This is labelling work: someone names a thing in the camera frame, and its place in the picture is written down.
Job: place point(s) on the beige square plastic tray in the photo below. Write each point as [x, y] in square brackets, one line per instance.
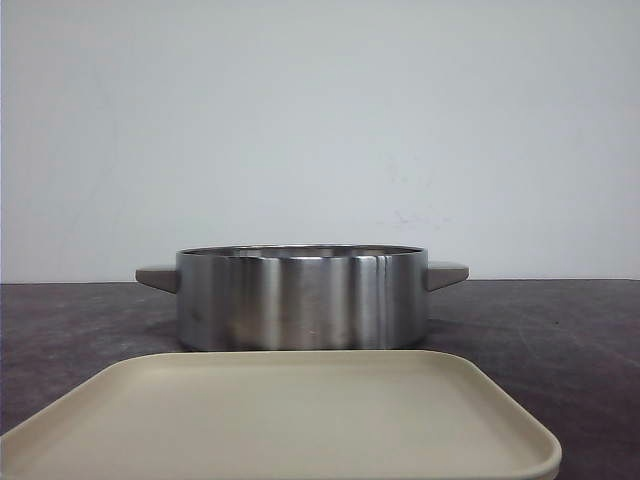
[410, 414]

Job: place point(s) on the stainless steel steamer pot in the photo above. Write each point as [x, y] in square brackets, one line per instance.
[302, 297]

